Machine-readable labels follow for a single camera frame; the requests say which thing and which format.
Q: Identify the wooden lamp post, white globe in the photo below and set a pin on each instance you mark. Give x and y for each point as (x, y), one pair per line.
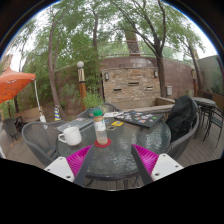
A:
(81, 90)

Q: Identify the grey wall utility box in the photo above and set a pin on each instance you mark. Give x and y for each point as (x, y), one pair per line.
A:
(169, 90)

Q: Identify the green-capped coffee drink bottle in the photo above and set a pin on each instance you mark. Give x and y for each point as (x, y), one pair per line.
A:
(100, 130)

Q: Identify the leaning brown-trunk tree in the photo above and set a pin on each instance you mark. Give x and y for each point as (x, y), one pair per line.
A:
(51, 83)

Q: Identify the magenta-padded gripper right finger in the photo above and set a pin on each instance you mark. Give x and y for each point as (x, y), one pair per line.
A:
(165, 166)

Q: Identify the round dark patio table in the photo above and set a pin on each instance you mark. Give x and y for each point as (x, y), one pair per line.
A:
(204, 101)

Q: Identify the white printed papers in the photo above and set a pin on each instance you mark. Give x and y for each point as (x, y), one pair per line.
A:
(111, 114)

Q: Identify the blue yellow striped bollard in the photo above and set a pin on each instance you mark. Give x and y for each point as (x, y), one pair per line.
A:
(57, 113)

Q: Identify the white ceramic mug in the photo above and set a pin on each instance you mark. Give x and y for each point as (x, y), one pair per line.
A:
(72, 136)

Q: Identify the potted green plant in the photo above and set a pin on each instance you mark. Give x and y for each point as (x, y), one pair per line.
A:
(92, 100)

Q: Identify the dark forked tree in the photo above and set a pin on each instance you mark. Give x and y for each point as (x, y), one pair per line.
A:
(161, 80)

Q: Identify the flat round red coaster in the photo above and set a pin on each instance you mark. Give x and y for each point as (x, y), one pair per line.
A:
(108, 144)

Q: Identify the wall lantern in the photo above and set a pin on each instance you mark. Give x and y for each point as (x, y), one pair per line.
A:
(106, 76)
(155, 73)

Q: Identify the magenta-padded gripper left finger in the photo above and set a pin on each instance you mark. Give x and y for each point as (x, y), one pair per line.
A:
(60, 168)

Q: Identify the orange canopy tent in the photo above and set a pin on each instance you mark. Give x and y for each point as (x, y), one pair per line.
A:
(15, 83)

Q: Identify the black jacket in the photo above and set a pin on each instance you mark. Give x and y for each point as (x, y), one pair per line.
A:
(181, 116)

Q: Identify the grey laptop with stickers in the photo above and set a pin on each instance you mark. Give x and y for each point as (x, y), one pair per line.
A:
(75, 124)

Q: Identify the yellow square card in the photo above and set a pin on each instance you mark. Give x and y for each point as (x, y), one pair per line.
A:
(117, 123)

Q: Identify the black laptop with stickers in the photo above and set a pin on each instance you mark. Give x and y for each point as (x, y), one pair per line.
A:
(140, 119)

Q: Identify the dark wicker patio chair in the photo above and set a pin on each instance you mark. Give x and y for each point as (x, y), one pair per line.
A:
(11, 128)

